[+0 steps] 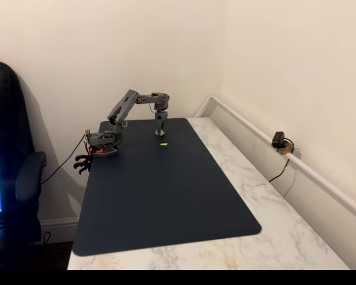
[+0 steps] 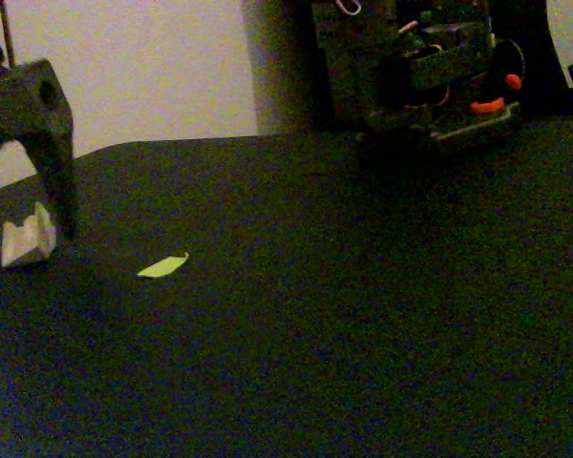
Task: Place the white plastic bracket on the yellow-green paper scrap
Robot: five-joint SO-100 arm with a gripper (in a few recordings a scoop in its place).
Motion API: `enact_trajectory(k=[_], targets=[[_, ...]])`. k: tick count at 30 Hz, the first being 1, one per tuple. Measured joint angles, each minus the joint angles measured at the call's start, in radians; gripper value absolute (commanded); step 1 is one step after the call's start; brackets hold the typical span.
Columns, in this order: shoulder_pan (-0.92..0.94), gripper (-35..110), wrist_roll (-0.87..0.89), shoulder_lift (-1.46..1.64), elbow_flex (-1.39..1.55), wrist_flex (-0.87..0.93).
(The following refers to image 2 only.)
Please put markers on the black office chair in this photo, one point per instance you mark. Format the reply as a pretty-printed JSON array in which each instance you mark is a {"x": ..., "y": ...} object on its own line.
[{"x": 539, "y": 57}]

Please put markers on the black and orange table clamp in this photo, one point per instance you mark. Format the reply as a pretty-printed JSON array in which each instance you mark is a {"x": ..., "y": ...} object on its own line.
[{"x": 487, "y": 106}]

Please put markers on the yellow-green paper scrap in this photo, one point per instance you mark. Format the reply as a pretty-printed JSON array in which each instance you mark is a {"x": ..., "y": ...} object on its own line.
[{"x": 162, "y": 267}]

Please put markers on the dark blue desk mat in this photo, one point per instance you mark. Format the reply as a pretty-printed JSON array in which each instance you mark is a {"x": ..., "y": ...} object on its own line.
[{"x": 315, "y": 310}]

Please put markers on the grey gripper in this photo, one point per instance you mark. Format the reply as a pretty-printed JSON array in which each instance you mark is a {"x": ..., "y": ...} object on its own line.
[{"x": 26, "y": 107}]

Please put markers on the white notched plastic part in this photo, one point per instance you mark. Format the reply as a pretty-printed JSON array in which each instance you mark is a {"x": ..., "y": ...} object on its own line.
[{"x": 24, "y": 243}]

